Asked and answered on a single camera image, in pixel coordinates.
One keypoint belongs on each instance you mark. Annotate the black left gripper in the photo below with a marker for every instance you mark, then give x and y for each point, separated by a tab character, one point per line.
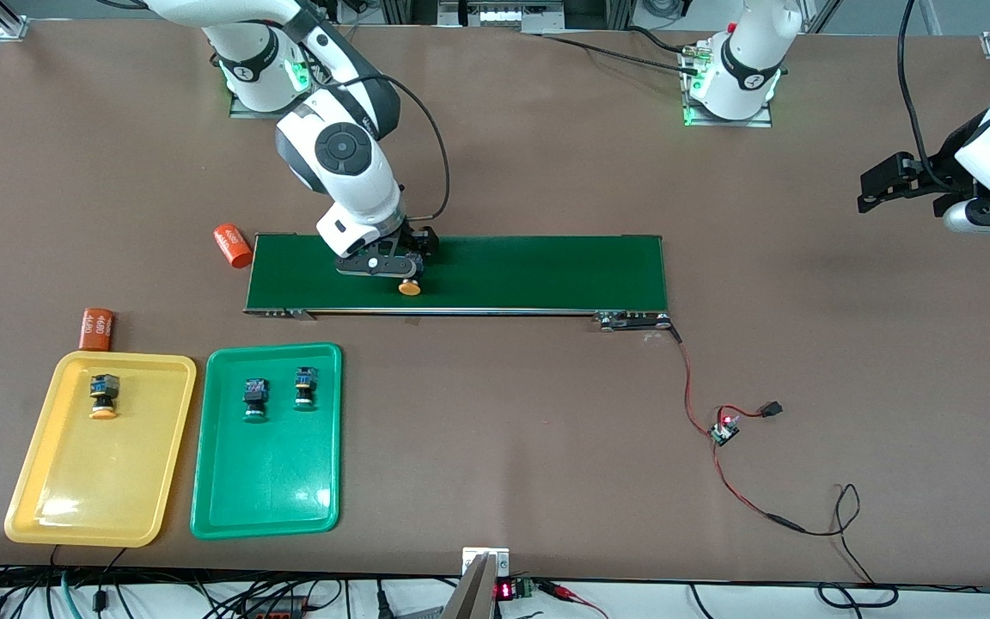
947	163

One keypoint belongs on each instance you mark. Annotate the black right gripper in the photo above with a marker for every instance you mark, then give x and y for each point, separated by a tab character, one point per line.
420	242

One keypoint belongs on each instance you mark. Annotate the yellow push button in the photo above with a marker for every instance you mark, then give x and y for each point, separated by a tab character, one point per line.
410	287
103	397

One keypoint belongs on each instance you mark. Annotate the green push button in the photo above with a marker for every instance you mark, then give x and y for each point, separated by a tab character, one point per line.
254	400
306	389

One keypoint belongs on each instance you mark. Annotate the orange cylinder white print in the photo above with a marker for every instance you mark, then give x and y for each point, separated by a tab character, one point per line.
233	246
96	329

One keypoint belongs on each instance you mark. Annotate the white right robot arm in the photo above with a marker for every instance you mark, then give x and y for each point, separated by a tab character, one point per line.
349	172

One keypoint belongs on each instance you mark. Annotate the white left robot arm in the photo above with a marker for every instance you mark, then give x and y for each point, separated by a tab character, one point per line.
744	60

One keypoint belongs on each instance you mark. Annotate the green conveyor belt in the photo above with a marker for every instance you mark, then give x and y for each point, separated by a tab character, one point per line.
546	271

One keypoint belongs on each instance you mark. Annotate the white power strip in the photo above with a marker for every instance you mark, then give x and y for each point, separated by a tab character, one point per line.
512	15

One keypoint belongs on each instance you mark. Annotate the small black connector plug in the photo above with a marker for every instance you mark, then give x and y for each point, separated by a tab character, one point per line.
773	409

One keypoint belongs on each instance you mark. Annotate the green plastic tray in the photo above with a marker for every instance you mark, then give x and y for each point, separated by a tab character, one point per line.
267	481

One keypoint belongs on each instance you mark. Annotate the small black circuit board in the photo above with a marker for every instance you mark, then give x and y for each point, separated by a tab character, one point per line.
725	432

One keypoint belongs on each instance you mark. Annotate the red digit display module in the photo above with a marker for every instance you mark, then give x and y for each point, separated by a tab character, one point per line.
508	591

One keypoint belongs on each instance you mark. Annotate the red clip lead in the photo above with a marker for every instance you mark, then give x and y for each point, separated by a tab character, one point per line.
568	593

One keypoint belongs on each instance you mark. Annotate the yellow plastic tray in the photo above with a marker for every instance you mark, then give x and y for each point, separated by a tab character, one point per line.
100	473

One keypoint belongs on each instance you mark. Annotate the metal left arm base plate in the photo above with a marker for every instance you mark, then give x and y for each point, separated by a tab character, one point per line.
753	123

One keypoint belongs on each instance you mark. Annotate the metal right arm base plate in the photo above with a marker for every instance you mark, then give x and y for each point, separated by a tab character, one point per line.
241	112

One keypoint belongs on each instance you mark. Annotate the grey metal camera bracket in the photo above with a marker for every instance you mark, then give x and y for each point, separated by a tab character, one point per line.
478	589

